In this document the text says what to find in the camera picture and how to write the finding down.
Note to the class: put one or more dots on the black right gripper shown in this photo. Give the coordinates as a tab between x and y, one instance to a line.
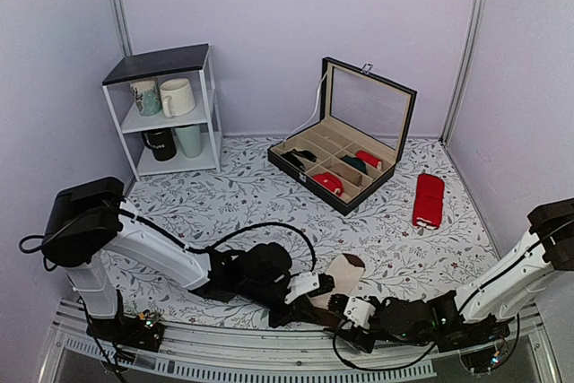
356	340

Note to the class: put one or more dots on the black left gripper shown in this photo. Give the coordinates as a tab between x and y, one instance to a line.
300	310

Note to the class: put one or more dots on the cream and brown striped sock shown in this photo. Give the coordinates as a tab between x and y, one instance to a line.
347	270

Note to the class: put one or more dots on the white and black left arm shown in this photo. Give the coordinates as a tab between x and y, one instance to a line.
94	216

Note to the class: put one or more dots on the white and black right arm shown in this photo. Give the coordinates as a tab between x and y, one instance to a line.
474	313

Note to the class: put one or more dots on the floral patterned table mat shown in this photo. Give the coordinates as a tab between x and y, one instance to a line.
250	201

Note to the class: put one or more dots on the red rolled sock front compartment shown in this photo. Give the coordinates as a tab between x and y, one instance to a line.
330	181

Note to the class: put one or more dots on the red rolled sock compartment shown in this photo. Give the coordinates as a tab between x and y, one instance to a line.
370	159
330	181

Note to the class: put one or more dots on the beige rolled sock in box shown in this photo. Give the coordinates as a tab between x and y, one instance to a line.
349	174

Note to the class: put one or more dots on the red folded sock on table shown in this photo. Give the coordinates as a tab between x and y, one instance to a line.
428	202

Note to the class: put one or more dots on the black sock in box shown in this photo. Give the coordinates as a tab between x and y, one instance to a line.
298	158

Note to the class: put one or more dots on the dark green sock in box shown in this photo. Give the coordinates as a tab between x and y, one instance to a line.
356	163

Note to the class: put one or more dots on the black compartment storage box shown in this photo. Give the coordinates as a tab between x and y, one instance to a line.
357	110

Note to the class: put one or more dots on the red rolled sock rear compartment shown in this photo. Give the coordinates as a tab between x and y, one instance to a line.
370	159

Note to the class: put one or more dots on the pale green tumbler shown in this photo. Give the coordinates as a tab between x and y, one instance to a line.
189	138

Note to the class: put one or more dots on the black ceramic mug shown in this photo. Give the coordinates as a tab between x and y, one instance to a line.
161	143

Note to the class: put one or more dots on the white shelf with black top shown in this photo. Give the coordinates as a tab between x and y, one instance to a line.
192	62

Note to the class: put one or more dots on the white ceramic mug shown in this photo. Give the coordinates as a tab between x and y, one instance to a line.
177	97

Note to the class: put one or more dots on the patterned teal ceramic cup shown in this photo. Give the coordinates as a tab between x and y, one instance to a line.
147	97

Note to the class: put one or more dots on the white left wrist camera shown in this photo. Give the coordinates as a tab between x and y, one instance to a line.
301	284

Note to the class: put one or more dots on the aluminium table edge rail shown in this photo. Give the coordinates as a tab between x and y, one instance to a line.
191	353

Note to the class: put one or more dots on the left aluminium corner post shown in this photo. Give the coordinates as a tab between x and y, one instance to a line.
119	18

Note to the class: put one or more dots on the aluminium corner post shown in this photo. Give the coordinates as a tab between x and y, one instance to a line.
472	33
119	18

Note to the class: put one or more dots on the right aluminium corner post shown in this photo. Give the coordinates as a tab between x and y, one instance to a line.
472	33

